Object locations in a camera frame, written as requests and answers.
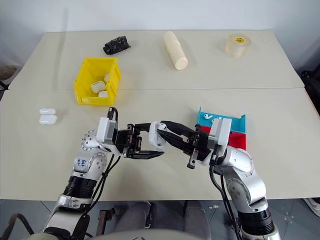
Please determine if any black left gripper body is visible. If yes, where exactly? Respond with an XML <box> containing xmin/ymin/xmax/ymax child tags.
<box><xmin>115</xmin><ymin>123</ymin><xmax>144</xmax><ymax>159</ymax></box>

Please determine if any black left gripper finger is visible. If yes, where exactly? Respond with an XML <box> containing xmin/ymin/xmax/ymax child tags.
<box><xmin>133</xmin><ymin>122</ymin><xmax>153</xmax><ymax>134</ymax></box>
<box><xmin>128</xmin><ymin>150</ymin><xmax>166</xmax><ymax>160</ymax></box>

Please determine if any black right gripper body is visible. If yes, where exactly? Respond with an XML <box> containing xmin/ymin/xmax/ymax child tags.
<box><xmin>182</xmin><ymin>124</ymin><xmax>214</xmax><ymax>170</ymax></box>

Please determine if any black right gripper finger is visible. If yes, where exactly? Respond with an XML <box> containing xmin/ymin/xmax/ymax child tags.
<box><xmin>162</xmin><ymin>120</ymin><xmax>199</xmax><ymax>138</ymax></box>
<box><xmin>156</xmin><ymin>129</ymin><xmax>194</xmax><ymax>154</ymax></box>

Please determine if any yellow plastic bin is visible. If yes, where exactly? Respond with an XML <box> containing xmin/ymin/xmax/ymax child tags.
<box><xmin>73</xmin><ymin>56</ymin><xmax>123</xmax><ymax>107</ymax></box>

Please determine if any red plastic tray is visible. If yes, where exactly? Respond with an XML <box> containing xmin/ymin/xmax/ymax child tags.
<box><xmin>199</xmin><ymin>125</ymin><xmax>248</xmax><ymax>151</ymax></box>

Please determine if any blue plastic tray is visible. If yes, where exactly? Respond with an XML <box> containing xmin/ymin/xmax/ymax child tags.
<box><xmin>195</xmin><ymin>106</ymin><xmax>247</xmax><ymax>134</ymax></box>

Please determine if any cream cylindrical bottle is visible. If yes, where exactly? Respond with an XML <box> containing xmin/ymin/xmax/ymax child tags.
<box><xmin>163</xmin><ymin>30</ymin><xmax>189</xmax><ymax>71</ymax></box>

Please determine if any black folded fabric bundle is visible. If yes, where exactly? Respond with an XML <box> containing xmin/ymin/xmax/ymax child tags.
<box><xmin>102</xmin><ymin>35</ymin><xmax>132</xmax><ymax>55</ymax></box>

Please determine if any translucent tape roll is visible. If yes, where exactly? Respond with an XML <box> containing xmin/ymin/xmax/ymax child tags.
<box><xmin>224</xmin><ymin>33</ymin><xmax>252</xmax><ymax>59</ymax></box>

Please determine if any black chair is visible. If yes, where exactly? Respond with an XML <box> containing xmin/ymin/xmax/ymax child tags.
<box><xmin>298</xmin><ymin>69</ymin><xmax>320</xmax><ymax>107</ymax></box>

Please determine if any white sneaker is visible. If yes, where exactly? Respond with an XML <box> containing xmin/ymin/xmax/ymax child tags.
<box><xmin>302</xmin><ymin>197</ymin><xmax>320</xmax><ymax>218</ymax></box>

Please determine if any brown round stool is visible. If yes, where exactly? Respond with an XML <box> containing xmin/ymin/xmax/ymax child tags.
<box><xmin>0</xmin><ymin>65</ymin><xmax>19</xmax><ymax>90</ymax></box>

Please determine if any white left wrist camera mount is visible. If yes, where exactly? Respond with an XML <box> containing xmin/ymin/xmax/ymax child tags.
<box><xmin>96</xmin><ymin>116</ymin><xmax>119</xmax><ymax>149</ymax></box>

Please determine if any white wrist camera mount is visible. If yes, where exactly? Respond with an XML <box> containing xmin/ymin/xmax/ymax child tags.
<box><xmin>208</xmin><ymin>117</ymin><xmax>233</xmax><ymax>147</ymax></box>
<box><xmin>96</xmin><ymin>116</ymin><xmax>119</xmax><ymax>149</ymax></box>

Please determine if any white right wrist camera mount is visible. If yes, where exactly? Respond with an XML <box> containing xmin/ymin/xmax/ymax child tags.
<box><xmin>208</xmin><ymin>117</ymin><xmax>233</xmax><ymax>147</ymax></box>

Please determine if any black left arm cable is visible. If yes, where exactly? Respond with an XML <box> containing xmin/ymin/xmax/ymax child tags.
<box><xmin>84</xmin><ymin>106</ymin><xmax>121</xmax><ymax>218</ymax></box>

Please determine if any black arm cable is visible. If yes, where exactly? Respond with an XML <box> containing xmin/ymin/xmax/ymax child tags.
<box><xmin>208</xmin><ymin>149</ymin><xmax>245</xmax><ymax>240</ymax></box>
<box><xmin>84</xmin><ymin>106</ymin><xmax>121</xmax><ymax>218</ymax></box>

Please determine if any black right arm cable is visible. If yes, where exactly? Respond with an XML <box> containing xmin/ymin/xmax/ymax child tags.
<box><xmin>208</xmin><ymin>149</ymin><xmax>245</xmax><ymax>240</ymax></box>

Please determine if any rusty metal bracket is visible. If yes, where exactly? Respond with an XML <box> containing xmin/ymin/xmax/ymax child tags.
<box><xmin>95</xmin><ymin>204</ymin><xmax>121</xmax><ymax>237</ymax></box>

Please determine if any black curved hose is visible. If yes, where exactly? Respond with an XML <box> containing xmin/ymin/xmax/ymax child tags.
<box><xmin>0</xmin><ymin>212</ymin><xmax>35</xmax><ymax>240</ymax></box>

